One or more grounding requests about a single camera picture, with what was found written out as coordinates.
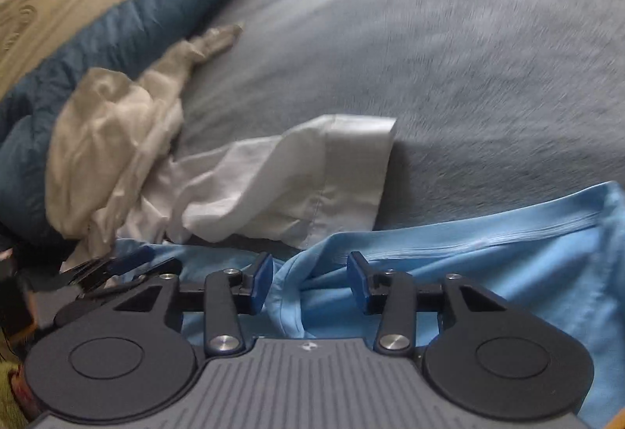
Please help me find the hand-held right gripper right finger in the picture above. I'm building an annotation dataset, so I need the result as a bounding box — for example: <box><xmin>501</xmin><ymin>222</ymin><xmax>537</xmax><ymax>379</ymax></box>
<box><xmin>346</xmin><ymin>252</ymin><xmax>509</xmax><ymax>356</ymax></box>

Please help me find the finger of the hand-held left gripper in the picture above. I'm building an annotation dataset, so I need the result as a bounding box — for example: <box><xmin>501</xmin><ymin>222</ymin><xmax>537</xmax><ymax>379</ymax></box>
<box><xmin>59</xmin><ymin>258</ymin><xmax>116</xmax><ymax>291</ymax></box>
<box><xmin>100</xmin><ymin>245</ymin><xmax>158</xmax><ymax>282</ymax></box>

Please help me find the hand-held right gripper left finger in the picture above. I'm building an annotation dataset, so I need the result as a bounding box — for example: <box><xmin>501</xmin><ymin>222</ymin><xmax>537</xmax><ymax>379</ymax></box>
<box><xmin>113</xmin><ymin>252</ymin><xmax>274</xmax><ymax>356</ymax></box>

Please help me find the light blue t-shirt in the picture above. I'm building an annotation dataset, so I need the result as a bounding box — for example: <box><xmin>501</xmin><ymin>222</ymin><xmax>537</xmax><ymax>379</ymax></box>
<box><xmin>114</xmin><ymin>180</ymin><xmax>625</xmax><ymax>425</ymax></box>

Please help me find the person's left forearm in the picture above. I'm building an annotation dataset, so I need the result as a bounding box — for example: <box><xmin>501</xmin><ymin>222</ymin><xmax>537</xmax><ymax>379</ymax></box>
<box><xmin>0</xmin><ymin>329</ymin><xmax>30</xmax><ymax>429</ymax></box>

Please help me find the white long-sleeve shirt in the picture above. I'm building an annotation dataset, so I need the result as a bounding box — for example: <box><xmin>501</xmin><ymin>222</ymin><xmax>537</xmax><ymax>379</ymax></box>
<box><xmin>73</xmin><ymin>114</ymin><xmax>397</xmax><ymax>264</ymax></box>

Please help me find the cream garment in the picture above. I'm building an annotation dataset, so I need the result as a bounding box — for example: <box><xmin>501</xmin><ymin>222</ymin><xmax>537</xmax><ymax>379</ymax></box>
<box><xmin>45</xmin><ymin>22</ymin><xmax>245</xmax><ymax>244</ymax></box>

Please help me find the cream carved headboard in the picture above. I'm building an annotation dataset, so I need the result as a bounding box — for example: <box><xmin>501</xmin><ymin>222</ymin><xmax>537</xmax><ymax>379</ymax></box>
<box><xmin>0</xmin><ymin>0</ymin><xmax>162</xmax><ymax>93</ymax></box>

